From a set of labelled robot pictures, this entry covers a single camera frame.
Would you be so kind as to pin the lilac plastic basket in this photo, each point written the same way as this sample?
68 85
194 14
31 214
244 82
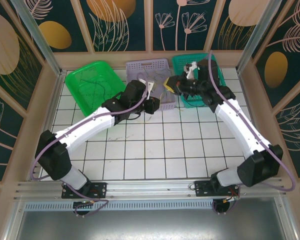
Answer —
132 67

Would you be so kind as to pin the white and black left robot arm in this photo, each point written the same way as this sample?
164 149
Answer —
90 126

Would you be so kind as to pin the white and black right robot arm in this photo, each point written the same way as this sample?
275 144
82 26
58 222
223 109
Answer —
240 127

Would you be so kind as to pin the teal plastic basket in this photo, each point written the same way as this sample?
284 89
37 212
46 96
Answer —
178 65

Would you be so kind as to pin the green plastic basket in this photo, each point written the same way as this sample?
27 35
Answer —
85 95

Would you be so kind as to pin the small black controller board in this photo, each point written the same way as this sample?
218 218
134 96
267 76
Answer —
86 205

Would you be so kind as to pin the grey metal plate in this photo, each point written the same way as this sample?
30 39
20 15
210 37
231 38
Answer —
150 227

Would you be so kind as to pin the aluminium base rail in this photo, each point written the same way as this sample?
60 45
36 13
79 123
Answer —
145 190

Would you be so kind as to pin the aluminium frame post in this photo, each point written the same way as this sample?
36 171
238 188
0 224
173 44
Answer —
35 32
258 35

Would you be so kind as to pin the aluminium side rail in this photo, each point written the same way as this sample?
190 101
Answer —
48 125

